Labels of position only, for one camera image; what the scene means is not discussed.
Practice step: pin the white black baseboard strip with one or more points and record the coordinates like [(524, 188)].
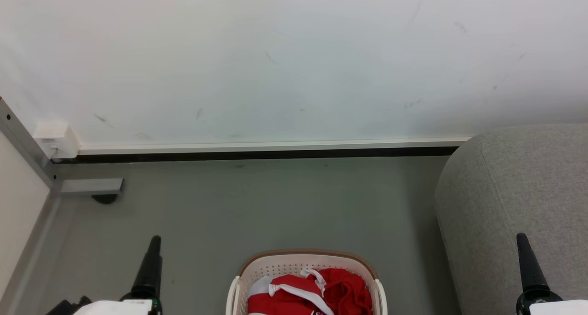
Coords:
[(257, 149)]

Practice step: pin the grey metal frame post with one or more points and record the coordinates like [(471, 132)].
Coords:
[(25, 143)]

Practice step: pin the red white sports clothing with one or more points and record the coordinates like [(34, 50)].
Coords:
[(294, 296)]

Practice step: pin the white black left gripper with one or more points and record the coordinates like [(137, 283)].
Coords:
[(138, 306)]

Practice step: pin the cream plastic laundry basket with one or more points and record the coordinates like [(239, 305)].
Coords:
[(271, 265)]

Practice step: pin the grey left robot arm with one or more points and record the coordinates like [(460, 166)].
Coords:
[(66, 307)]

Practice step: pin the white wall socket box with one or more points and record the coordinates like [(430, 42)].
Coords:
[(56, 140)]

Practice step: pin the black round levelling foot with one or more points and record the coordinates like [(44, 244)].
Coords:
[(104, 198)]

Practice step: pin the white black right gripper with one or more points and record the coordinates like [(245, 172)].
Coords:
[(546, 306)]

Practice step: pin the grey fabric sofa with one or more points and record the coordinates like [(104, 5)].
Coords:
[(500, 195)]

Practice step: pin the grey metal foot bracket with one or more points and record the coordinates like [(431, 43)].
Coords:
[(92, 186)]

